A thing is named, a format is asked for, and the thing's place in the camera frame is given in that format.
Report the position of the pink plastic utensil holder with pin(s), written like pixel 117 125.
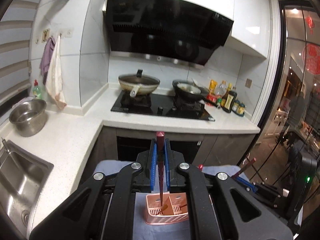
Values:
pixel 172 216

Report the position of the stainless steel sink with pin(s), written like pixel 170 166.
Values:
pixel 20 180

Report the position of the blue grey fluffy mat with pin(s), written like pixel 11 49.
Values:
pixel 162 231

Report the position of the white stained towel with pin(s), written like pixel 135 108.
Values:
pixel 55 77

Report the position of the small red hanging decoration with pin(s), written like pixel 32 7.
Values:
pixel 310 22

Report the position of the black frying pan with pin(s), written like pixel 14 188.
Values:
pixel 185 94

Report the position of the small green bottle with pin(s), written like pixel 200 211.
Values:
pixel 219 103

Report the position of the green dish soap bottle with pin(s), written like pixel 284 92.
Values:
pixel 37 91

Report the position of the red seasoning packet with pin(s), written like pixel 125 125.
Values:
pixel 212 98

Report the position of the dark built-in appliance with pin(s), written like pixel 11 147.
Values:
pixel 132 147

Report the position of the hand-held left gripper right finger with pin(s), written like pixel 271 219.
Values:
pixel 167 175

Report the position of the large dark sauce bottle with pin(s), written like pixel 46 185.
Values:
pixel 229 102

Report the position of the clear plastic bottle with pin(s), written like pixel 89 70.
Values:
pixel 220 90

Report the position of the pale bowl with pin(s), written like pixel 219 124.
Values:
pixel 192 88

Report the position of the glass sliding door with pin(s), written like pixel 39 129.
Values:
pixel 287 92

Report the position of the cartoon wall hook sticker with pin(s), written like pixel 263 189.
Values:
pixel 45 35

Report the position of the brown wall switch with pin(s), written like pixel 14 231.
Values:
pixel 248 83

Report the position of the beige wok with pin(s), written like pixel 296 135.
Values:
pixel 147 89

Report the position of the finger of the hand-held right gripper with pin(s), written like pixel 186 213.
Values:
pixel 246 182

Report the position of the stainless steel pot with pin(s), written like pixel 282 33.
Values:
pixel 28 120

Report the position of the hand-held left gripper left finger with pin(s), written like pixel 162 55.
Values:
pixel 154 170

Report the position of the dark red chopstick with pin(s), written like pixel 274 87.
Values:
pixel 160 155
pixel 247 166

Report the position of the small seasoning jar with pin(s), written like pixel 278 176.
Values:
pixel 242 109
pixel 236 106

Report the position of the yellow capped bottle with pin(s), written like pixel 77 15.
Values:
pixel 229 87

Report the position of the metal faucet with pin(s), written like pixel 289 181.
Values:
pixel 5 145

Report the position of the yellow seasoning packet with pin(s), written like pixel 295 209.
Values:
pixel 212 86

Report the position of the round red window decoration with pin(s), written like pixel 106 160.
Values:
pixel 311 58

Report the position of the black range hood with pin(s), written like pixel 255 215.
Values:
pixel 162 25

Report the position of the small dark bottle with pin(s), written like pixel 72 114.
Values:
pixel 234 90

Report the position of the striped window blind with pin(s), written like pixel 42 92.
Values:
pixel 12 55

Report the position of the glass wok lid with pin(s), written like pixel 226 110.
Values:
pixel 140 79

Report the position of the pale spatula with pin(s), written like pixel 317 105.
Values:
pixel 195 82

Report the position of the black gas cooktop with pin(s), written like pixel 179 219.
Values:
pixel 195 112

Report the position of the grey lower cabinet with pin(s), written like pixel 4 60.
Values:
pixel 225 150

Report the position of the purple cloth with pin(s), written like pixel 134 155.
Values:
pixel 47 57

